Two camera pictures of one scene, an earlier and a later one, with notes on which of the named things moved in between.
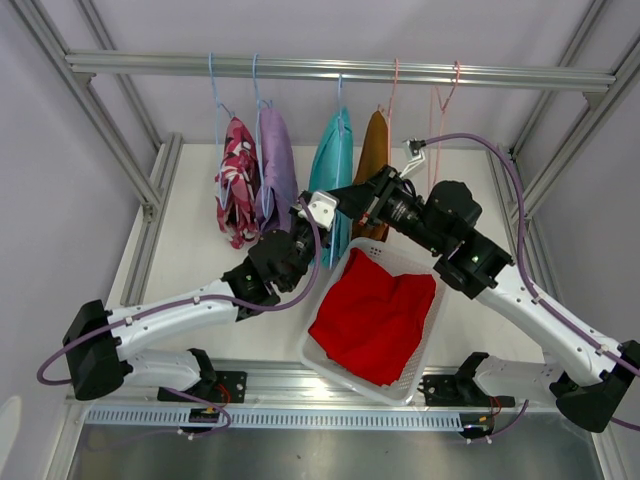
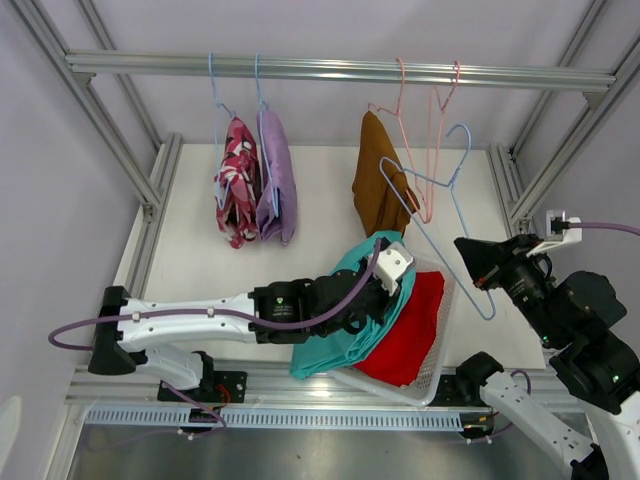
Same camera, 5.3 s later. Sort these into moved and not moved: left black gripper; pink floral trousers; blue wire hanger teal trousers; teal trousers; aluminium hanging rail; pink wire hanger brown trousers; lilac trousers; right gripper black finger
Moved: teal trousers; blue wire hanger teal trousers; right gripper black finger; pink wire hanger brown trousers; left black gripper
Not moved: pink floral trousers; lilac trousers; aluminium hanging rail
